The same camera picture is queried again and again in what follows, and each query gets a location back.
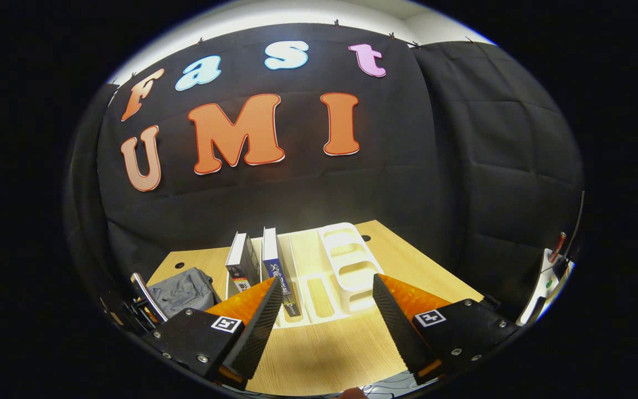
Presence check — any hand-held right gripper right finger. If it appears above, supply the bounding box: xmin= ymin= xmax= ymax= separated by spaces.
xmin=372 ymin=273 xmax=520 ymax=386

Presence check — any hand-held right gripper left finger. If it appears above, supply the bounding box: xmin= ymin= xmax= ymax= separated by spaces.
xmin=142 ymin=275 xmax=285 ymax=390

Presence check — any grey schoolbag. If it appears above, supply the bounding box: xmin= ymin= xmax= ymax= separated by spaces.
xmin=147 ymin=267 xmax=222 ymax=319

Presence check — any white portrait cover book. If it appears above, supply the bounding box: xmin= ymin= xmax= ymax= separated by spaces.
xmin=225 ymin=232 xmax=261 ymax=293

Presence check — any blue cover book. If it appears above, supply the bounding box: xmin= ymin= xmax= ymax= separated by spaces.
xmin=261 ymin=227 xmax=302 ymax=318

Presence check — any white bookshelf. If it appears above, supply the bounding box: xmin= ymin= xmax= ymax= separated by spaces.
xmin=225 ymin=222 xmax=386 ymax=329

